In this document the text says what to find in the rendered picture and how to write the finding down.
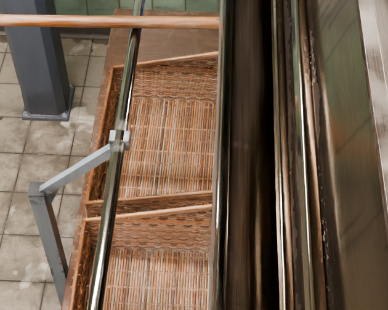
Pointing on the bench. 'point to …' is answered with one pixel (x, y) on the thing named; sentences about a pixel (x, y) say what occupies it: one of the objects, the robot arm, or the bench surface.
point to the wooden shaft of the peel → (103, 21)
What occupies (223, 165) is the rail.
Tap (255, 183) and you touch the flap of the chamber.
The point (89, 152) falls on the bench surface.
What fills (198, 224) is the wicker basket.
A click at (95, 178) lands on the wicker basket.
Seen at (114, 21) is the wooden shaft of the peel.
